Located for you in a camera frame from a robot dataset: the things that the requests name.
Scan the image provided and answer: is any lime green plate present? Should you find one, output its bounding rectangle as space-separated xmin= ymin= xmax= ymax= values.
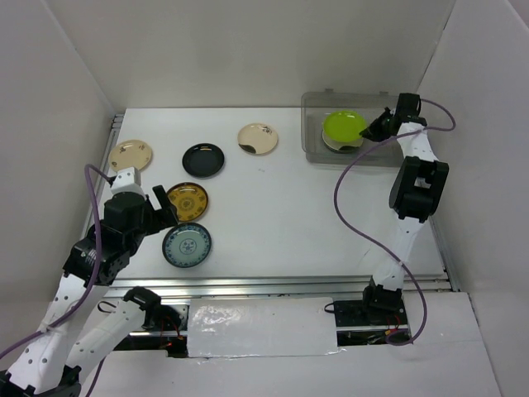
xmin=322 ymin=110 xmax=367 ymax=143

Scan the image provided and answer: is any cream plate with green patch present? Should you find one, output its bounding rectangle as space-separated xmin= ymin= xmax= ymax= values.
xmin=322 ymin=131 xmax=364 ymax=154

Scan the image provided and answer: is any blue floral plate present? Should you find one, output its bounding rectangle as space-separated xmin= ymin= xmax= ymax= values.
xmin=162 ymin=222 xmax=212 ymax=269

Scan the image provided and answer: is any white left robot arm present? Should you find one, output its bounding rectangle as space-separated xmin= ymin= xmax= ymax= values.
xmin=1 ymin=185 xmax=181 ymax=396

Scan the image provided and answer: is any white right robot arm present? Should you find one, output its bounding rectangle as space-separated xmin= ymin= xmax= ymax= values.
xmin=360 ymin=93 xmax=449 ymax=324

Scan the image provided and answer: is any clear plastic bin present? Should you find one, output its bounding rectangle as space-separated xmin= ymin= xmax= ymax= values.
xmin=301 ymin=89 xmax=398 ymax=166

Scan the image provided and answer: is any yellow patterned plate brown rim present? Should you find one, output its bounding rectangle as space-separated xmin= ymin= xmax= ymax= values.
xmin=167 ymin=182 xmax=209 ymax=222

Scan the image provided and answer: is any black glossy plate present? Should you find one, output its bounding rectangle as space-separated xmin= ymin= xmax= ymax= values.
xmin=182 ymin=143 xmax=225 ymax=179

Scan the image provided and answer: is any cream plate with brown motifs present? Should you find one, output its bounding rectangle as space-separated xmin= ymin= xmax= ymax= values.
xmin=108 ymin=140 xmax=153 ymax=172

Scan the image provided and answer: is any cream plate with black patch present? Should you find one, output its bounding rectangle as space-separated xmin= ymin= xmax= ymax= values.
xmin=237 ymin=122 xmax=279 ymax=155

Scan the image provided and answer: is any white foil-covered panel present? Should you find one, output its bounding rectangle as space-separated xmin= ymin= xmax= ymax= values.
xmin=187 ymin=297 xmax=339 ymax=358

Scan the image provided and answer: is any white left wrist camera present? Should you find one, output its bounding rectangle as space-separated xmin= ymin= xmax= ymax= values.
xmin=110 ymin=167 xmax=145 ymax=196

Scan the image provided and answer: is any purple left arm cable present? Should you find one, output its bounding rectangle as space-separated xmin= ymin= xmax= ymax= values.
xmin=0 ymin=164 xmax=117 ymax=397

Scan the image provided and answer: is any aluminium front rail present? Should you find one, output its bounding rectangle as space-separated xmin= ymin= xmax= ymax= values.
xmin=102 ymin=275 xmax=455 ymax=299

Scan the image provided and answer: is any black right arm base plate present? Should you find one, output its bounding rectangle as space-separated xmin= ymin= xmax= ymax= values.
xmin=323 ymin=300 xmax=407 ymax=328

